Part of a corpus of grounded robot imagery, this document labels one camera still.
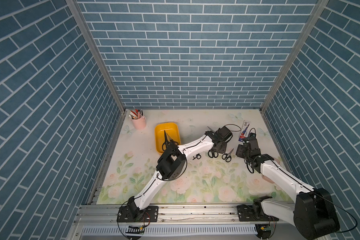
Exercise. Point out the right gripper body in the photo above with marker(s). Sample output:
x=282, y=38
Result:
x=240, y=152

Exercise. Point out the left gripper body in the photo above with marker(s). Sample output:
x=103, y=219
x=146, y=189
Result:
x=221, y=148

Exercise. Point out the black scissors grey blades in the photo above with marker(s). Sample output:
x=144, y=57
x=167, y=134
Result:
x=213, y=154

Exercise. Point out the small black scissors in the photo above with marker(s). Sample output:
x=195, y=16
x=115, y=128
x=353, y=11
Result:
x=228, y=156
x=198, y=156

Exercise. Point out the large black scissors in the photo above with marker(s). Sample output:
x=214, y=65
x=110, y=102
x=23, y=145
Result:
x=168, y=141

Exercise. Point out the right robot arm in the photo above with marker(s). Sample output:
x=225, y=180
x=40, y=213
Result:
x=311, y=210

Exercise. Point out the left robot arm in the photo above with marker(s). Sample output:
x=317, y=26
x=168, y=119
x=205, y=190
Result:
x=171, y=165

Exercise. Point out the yellow plastic storage box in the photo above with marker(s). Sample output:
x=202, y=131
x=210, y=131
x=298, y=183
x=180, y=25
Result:
x=171, y=129

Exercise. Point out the pink pen holder cup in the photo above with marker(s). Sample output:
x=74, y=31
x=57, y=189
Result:
x=139, y=123

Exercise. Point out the pens in pink cup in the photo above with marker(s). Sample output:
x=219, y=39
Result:
x=135, y=114

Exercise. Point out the floral table mat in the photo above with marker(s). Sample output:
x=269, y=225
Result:
x=206, y=180

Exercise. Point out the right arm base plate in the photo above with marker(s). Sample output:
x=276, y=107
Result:
x=247, y=213

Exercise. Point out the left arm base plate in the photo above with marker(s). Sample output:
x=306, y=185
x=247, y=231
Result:
x=126, y=215

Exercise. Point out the aluminium mounting rail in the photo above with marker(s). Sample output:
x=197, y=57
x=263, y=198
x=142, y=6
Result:
x=198, y=213

